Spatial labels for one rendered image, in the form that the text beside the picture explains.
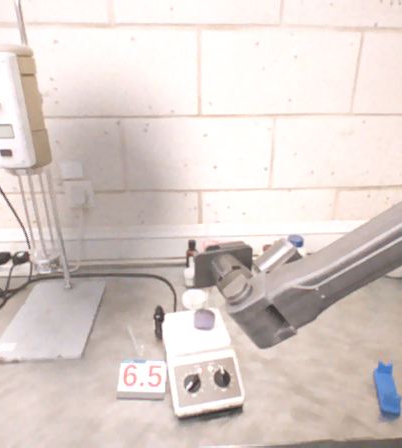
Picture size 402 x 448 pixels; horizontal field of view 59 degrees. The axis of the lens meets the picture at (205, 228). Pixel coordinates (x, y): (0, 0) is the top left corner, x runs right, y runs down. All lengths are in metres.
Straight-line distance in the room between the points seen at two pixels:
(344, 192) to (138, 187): 0.66
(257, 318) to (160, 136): 0.75
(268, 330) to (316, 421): 0.33
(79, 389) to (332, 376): 0.51
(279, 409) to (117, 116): 0.84
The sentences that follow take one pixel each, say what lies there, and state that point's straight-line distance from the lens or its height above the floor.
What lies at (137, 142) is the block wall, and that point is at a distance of 1.10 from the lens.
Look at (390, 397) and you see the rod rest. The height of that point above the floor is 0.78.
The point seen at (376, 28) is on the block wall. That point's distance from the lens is 1.21.
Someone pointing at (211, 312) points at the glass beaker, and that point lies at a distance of 0.73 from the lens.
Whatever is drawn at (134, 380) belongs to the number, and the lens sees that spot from 0.78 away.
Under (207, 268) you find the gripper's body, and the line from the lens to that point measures 0.59.
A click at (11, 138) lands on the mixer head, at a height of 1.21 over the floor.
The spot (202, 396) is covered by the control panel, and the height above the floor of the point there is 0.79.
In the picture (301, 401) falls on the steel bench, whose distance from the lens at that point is 0.77.
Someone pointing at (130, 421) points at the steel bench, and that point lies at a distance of 0.74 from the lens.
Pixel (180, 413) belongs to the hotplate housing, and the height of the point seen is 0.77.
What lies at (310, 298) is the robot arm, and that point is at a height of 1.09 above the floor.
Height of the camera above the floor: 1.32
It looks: 24 degrees down
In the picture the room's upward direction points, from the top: straight up
